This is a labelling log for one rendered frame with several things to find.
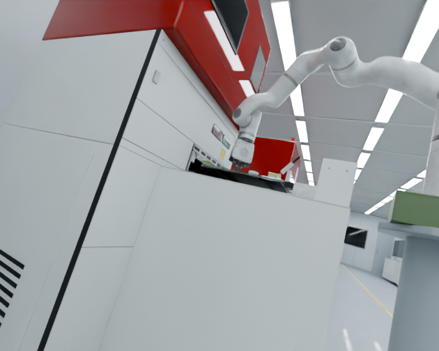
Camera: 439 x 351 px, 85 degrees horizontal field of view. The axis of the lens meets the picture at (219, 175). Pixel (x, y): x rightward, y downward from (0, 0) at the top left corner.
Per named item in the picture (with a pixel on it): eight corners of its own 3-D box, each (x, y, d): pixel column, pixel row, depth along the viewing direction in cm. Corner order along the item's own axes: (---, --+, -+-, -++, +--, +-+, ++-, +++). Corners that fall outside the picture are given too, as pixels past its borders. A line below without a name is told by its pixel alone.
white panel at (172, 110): (113, 144, 71) (156, 29, 77) (219, 194, 144) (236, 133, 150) (120, 145, 70) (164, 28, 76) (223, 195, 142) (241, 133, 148)
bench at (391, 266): (391, 283, 883) (400, 230, 913) (380, 277, 1043) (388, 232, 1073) (428, 295, 837) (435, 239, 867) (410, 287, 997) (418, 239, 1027)
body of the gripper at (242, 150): (239, 134, 110) (232, 157, 108) (258, 141, 113) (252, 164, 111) (233, 137, 117) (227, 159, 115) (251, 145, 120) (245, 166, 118)
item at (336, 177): (313, 202, 70) (322, 157, 72) (316, 219, 119) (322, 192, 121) (348, 209, 66) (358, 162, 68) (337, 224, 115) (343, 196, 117)
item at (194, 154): (185, 170, 103) (191, 150, 104) (222, 190, 142) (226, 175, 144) (188, 170, 102) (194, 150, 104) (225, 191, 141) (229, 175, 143)
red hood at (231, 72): (40, 40, 106) (88, -67, 115) (154, 122, 179) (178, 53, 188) (175, 27, 74) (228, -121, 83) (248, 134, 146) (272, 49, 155)
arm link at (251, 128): (248, 131, 109) (258, 138, 115) (256, 104, 111) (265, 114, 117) (233, 131, 114) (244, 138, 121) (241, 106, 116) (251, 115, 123)
